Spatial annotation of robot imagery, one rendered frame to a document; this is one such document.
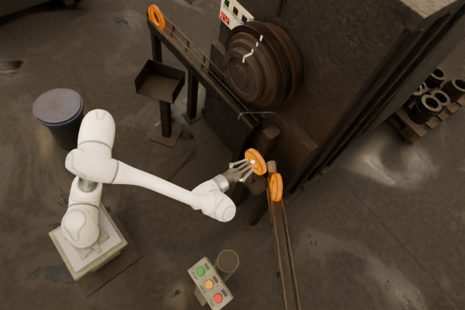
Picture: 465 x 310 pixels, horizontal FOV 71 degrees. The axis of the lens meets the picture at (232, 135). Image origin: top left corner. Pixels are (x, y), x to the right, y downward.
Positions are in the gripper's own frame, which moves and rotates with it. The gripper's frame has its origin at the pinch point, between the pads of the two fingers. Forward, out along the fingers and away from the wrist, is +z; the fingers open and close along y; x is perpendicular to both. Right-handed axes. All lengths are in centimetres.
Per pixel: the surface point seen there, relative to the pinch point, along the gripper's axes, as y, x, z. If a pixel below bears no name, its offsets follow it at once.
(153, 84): -91, -25, -13
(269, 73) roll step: -21.8, 37.5, 18.1
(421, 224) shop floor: 95, -90, 115
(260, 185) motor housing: 6.4, -31.6, 5.2
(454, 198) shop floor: 99, -92, 160
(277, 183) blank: 15.7, -6.3, 4.1
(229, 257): 29, -30, -36
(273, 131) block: -10.1, -5.5, 22.7
